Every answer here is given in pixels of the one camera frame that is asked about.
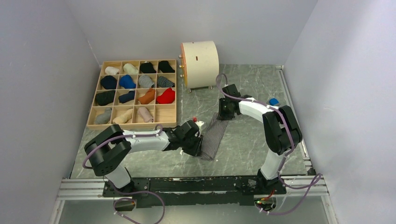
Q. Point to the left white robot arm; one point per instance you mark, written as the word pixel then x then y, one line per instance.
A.
pixel 108 149

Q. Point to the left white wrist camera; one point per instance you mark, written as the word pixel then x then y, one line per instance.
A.
pixel 200 125

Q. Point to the striped dark rolled sock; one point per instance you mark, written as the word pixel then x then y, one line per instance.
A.
pixel 163 82

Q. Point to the blue small object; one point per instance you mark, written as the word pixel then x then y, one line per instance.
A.
pixel 273 102

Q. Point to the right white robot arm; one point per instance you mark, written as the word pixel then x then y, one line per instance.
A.
pixel 281 129

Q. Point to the grey striped underwear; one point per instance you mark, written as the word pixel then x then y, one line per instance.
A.
pixel 212 138

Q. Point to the aluminium frame rail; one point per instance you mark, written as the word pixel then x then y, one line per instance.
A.
pixel 92 189

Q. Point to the light grey rolled sock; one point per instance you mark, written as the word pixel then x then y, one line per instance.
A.
pixel 103 118

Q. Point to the blue rolled sock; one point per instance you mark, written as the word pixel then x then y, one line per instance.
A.
pixel 127 82

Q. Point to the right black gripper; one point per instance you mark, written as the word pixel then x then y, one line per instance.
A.
pixel 222 115

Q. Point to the red rolled sock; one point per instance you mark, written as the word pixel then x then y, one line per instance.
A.
pixel 167 97

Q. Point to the pink beige underwear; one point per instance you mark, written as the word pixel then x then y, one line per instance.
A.
pixel 145 115

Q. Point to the black rolled sock right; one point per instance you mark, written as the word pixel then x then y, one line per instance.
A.
pixel 165 67

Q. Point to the wooden compartment tray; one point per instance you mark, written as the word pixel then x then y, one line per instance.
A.
pixel 135 94

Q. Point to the cream rolled sock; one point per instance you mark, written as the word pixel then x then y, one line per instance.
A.
pixel 129 68

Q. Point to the white rolled sock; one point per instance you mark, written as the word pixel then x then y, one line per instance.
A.
pixel 110 70

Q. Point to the black ribbed rolled sock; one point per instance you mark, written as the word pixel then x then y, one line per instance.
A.
pixel 104 98

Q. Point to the dark navy rolled sock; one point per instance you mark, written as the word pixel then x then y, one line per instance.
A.
pixel 124 98

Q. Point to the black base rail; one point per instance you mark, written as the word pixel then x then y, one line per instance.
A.
pixel 155 191

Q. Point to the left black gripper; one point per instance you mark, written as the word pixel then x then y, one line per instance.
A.
pixel 194 151

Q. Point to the cream cylindrical drum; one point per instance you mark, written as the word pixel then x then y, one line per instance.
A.
pixel 199 64

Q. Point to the orange rolled sock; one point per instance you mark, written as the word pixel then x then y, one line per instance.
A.
pixel 148 97

